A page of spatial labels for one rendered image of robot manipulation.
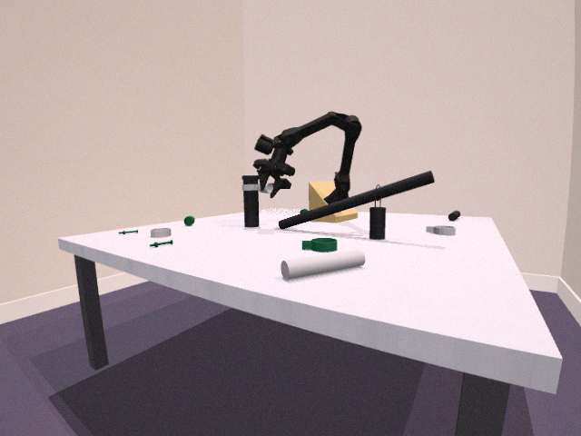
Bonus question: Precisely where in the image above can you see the white cylinder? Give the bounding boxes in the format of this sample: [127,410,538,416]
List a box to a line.
[281,250,366,281]

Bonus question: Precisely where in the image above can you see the grey cup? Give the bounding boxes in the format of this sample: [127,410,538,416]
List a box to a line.
[241,183,273,193]

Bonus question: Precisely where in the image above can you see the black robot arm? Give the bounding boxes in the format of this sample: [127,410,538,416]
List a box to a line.
[254,112,362,204]

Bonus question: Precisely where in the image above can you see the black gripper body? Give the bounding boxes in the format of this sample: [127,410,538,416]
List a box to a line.
[253,155,291,189]

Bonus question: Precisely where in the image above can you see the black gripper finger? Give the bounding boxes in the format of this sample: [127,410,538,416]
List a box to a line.
[271,183,286,198]
[257,169,273,191]

